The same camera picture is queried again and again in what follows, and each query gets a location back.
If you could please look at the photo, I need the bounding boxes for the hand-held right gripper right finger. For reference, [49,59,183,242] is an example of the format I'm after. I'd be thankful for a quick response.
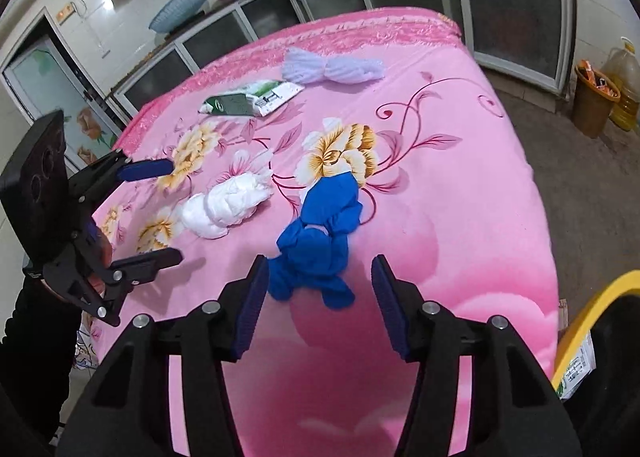
[371,254,583,457]

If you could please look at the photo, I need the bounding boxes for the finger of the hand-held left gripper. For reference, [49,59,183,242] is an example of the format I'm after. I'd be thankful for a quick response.
[67,150,174,203]
[42,242,183,327]

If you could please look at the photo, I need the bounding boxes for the person's left hand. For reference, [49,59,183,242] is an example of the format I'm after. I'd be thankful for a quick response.
[82,224,115,298]

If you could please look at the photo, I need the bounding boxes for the person's left forearm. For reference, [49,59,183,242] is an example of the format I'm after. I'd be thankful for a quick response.
[0,277,83,443]

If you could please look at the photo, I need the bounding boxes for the orange wrappers in bucket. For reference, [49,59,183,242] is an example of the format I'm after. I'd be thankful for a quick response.
[580,62,618,95]

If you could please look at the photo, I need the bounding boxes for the yellow rimmed black bin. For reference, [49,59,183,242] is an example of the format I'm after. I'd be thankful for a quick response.
[550,271,640,457]

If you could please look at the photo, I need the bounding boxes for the green white packet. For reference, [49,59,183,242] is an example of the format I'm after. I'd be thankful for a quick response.
[198,78,306,117]
[559,332,597,400]

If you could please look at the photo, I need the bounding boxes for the pink floral blanket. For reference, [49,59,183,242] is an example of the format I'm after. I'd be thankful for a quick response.
[75,7,561,457]

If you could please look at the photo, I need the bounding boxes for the blue plastic bag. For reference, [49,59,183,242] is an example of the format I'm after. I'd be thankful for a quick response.
[267,173,364,310]

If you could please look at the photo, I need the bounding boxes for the white plastic bag wad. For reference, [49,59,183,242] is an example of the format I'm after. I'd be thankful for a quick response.
[181,174,275,239]

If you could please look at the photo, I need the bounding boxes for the glass fronted kitchen cabinet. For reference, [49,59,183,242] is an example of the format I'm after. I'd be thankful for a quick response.
[107,0,581,118]

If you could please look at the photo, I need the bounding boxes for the large cooking oil jug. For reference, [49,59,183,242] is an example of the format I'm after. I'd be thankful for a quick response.
[600,37,640,132]

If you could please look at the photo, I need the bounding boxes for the blue plastic basket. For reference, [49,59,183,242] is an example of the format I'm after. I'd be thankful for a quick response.
[148,0,210,34]

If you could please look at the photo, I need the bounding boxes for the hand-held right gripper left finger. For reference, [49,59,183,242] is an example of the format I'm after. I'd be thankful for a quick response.
[55,254,271,457]

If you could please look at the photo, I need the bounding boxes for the flower painted glass door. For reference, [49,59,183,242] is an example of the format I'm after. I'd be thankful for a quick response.
[0,7,126,178]

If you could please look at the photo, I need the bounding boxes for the brown waste bucket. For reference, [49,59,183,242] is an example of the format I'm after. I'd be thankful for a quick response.
[571,60,621,139]

